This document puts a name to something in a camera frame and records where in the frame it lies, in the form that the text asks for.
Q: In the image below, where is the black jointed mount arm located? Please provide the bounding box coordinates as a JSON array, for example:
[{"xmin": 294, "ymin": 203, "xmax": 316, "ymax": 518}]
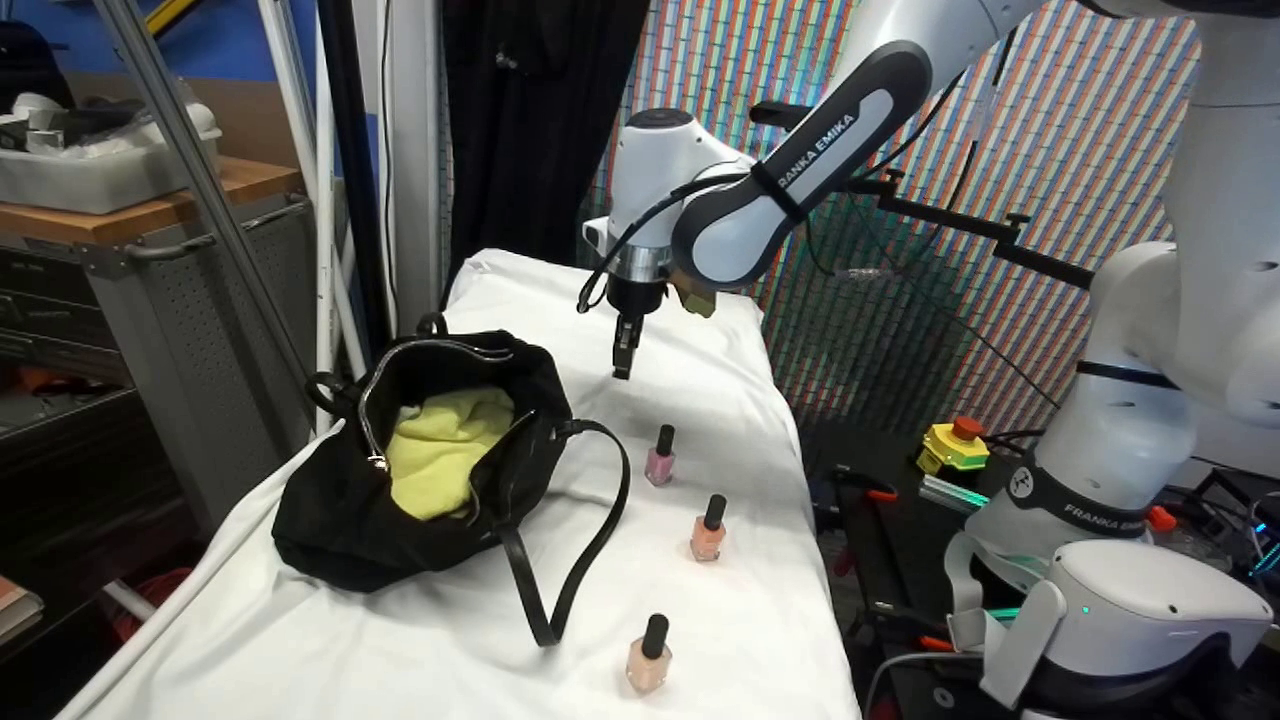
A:
[{"xmin": 749, "ymin": 100, "xmax": 1097, "ymax": 292}]

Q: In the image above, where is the pink nail polish bottle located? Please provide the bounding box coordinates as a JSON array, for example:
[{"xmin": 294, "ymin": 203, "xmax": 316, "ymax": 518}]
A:
[{"xmin": 645, "ymin": 424, "xmax": 678, "ymax": 488}]

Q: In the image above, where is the coral nail polish bottle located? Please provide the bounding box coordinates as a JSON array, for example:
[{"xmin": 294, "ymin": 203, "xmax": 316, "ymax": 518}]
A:
[{"xmin": 689, "ymin": 494, "xmax": 729, "ymax": 563}]

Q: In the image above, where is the black bag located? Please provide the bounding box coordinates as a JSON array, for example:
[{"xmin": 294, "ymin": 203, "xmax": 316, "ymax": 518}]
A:
[{"xmin": 272, "ymin": 312, "xmax": 633, "ymax": 649}]

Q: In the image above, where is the pale peach nail polish bottle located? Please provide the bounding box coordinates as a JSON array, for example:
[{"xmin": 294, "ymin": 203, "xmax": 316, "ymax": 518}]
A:
[{"xmin": 625, "ymin": 613, "xmax": 674, "ymax": 696}]

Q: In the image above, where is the white table cloth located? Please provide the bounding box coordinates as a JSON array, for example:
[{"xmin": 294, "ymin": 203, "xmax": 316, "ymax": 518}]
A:
[{"xmin": 55, "ymin": 248, "xmax": 863, "ymax": 720}]

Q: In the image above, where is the black curtain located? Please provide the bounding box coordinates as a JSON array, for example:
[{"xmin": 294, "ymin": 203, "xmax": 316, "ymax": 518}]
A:
[{"xmin": 440, "ymin": 0, "xmax": 653, "ymax": 306}]

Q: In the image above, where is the yellow cloth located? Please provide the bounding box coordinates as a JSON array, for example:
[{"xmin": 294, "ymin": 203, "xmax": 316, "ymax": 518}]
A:
[{"xmin": 386, "ymin": 387, "xmax": 517, "ymax": 522}]

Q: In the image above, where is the black pole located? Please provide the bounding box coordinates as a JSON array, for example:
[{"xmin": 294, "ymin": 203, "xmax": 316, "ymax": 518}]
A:
[{"xmin": 317, "ymin": 0, "xmax": 393, "ymax": 353}]

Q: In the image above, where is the yellow emergency stop button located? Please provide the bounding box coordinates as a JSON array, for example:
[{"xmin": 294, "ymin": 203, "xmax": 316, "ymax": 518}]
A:
[{"xmin": 916, "ymin": 415, "xmax": 992, "ymax": 475}]

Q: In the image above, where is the grey metal cabinet wooden top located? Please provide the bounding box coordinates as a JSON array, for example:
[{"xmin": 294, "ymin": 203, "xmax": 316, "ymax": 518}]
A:
[{"xmin": 0, "ymin": 155, "xmax": 323, "ymax": 661}]

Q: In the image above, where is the colourful patterned backdrop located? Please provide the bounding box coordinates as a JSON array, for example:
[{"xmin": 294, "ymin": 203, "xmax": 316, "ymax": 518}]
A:
[{"xmin": 578, "ymin": 0, "xmax": 1203, "ymax": 441}]

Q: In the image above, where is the aluminium pole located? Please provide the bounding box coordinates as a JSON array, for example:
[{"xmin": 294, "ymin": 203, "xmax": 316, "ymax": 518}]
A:
[{"xmin": 93, "ymin": 0, "xmax": 323, "ymax": 406}]

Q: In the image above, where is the grey bin with clutter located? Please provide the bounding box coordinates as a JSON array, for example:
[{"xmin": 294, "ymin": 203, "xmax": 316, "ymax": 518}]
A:
[{"xmin": 0, "ymin": 92, "xmax": 224, "ymax": 216}]

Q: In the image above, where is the white headset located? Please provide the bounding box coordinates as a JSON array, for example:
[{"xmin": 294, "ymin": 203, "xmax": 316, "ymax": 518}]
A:
[{"xmin": 944, "ymin": 538, "xmax": 1276, "ymax": 713}]

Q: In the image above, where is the white cable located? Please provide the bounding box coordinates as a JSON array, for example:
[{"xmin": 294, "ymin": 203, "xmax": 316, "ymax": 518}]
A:
[{"xmin": 864, "ymin": 650, "xmax": 987, "ymax": 720}]

